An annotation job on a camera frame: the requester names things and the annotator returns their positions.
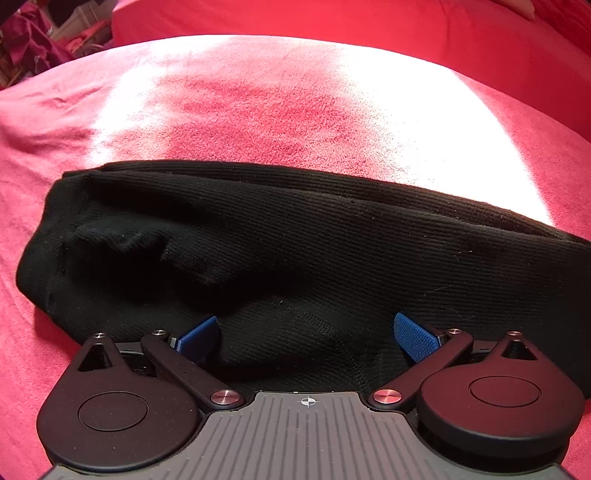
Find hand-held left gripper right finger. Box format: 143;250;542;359
368;312;549;409

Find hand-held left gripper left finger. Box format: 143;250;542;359
76;316;246;409

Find black ribbed pants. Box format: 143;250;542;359
16;159;591;400

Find red fleece blanket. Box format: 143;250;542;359
0;34;591;480

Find red cushion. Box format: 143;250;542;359
112;0;591;153

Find white storage box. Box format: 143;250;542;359
46;0;114;54

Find maroon crumpled cloth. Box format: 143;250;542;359
0;9;77;90

